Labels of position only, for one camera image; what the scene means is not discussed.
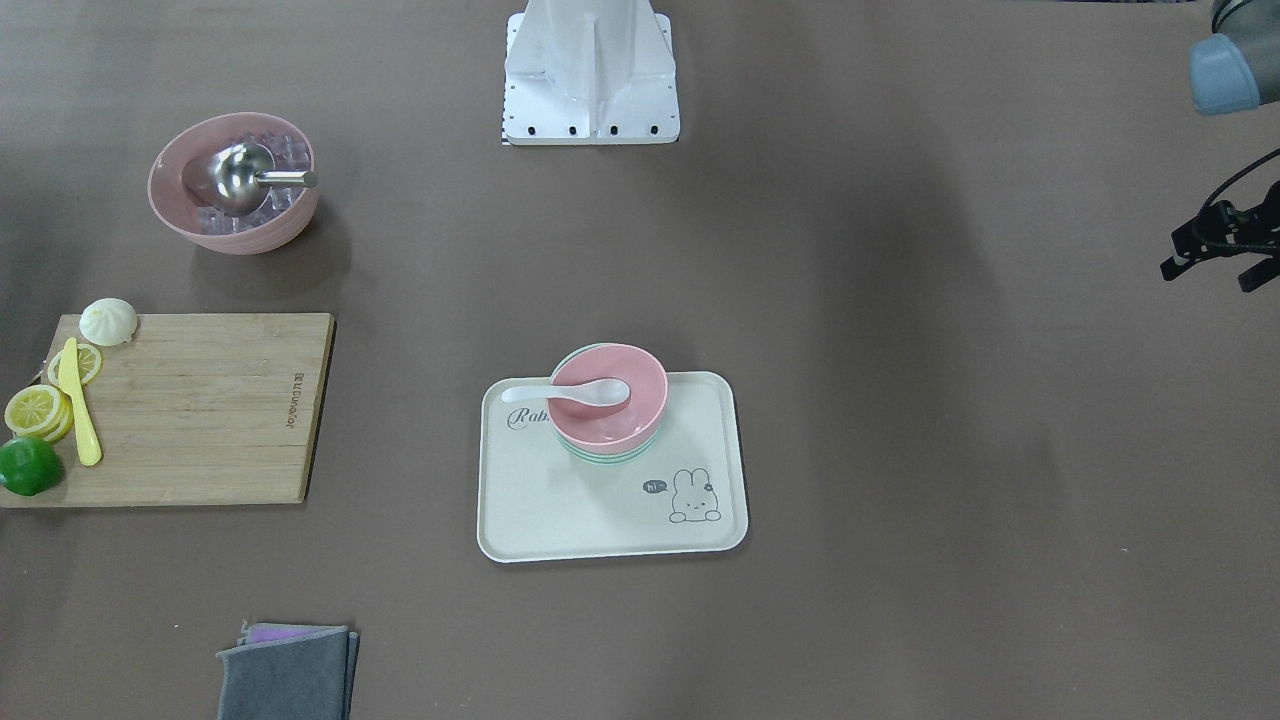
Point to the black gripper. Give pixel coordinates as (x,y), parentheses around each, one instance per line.
(1252,229)

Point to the white ceramic spoon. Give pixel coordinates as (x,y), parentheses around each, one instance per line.
(603,392)

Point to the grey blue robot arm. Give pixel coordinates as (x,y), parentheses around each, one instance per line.
(1234,69)

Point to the large pink ice bowl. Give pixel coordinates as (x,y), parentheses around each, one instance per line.
(280,217)

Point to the lemon slice stack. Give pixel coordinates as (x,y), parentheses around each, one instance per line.
(39,411)

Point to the stacked green bowls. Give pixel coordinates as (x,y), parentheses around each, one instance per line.
(608,435)

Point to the cream rabbit tray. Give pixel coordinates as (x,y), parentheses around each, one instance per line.
(685,494)

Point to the metal ice scoop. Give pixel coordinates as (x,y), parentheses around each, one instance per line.
(244,174)

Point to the grey folded cloth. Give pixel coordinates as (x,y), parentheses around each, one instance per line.
(289,671)

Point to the wooden cutting board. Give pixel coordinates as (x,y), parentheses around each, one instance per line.
(201,410)

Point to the white steamed bun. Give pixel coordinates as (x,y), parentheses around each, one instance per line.
(108,322)

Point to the lemon slice under knife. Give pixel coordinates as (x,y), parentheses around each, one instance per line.
(89,365)

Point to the yellow plastic knife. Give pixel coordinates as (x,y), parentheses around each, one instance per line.
(88,446)

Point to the green lime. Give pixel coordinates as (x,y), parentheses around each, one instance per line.
(30,465)

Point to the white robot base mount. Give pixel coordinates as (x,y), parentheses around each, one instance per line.
(590,73)

